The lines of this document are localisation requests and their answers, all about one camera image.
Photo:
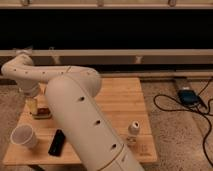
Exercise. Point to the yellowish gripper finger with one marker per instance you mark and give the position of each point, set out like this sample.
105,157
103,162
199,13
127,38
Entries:
32,105

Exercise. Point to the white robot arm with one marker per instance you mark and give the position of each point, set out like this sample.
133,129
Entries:
70,95

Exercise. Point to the white paper cup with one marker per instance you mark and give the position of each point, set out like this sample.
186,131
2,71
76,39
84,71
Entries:
24,135

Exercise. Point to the small white bottle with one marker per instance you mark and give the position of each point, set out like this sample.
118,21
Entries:
133,131

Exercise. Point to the blue power adapter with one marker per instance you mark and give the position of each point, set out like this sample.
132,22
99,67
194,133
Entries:
188,97

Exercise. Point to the wooden rail frame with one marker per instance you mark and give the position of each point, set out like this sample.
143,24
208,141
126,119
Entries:
114,57

